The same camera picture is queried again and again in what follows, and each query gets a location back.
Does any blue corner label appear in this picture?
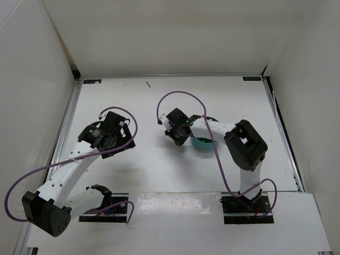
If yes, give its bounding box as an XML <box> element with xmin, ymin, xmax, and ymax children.
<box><xmin>242</xmin><ymin>76</ymin><xmax>262</xmax><ymax>81</ymax></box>
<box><xmin>83</xmin><ymin>79</ymin><xmax>101</xmax><ymax>84</ymax></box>

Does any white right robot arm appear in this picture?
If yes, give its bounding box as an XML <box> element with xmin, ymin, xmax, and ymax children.
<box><xmin>158</xmin><ymin>108</ymin><xmax>268</xmax><ymax>207</ymax></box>

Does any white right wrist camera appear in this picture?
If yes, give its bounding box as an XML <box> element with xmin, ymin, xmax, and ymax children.
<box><xmin>157</xmin><ymin>114</ymin><xmax>173</xmax><ymax>133</ymax></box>

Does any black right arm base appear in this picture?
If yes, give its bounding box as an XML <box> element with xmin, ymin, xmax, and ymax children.
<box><xmin>219</xmin><ymin>193</ymin><xmax>274</xmax><ymax>225</ymax></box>

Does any green square lego brick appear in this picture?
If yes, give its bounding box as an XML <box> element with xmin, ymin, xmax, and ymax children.
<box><xmin>197</xmin><ymin>138</ymin><xmax>212</xmax><ymax>143</ymax></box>

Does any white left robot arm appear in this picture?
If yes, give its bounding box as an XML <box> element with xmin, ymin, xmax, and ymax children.
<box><xmin>22</xmin><ymin>112</ymin><xmax>135</xmax><ymax>237</ymax></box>

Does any blue left corner label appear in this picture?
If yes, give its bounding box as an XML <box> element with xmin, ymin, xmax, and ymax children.
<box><xmin>83</xmin><ymin>79</ymin><xmax>101</xmax><ymax>84</ymax></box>

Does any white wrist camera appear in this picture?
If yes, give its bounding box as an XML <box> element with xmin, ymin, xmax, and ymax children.
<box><xmin>157</xmin><ymin>114</ymin><xmax>173</xmax><ymax>133</ymax></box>
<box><xmin>98</xmin><ymin>112</ymin><xmax>107</xmax><ymax>120</ymax></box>

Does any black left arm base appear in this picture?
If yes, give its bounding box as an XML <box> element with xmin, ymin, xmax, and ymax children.
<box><xmin>78</xmin><ymin>193</ymin><xmax>132</xmax><ymax>223</ymax></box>

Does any teal round divided container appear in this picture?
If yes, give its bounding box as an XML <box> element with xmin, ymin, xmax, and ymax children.
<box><xmin>191</xmin><ymin>123</ymin><xmax>214</xmax><ymax>151</ymax></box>

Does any blue right corner label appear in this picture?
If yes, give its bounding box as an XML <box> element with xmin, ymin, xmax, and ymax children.
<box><xmin>242</xmin><ymin>76</ymin><xmax>262</xmax><ymax>81</ymax></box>

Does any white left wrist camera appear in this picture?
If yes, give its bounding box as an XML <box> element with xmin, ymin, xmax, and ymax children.
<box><xmin>98</xmin><ymin>112</ymin><xmax>107</xmax><ymax>120</ymax></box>

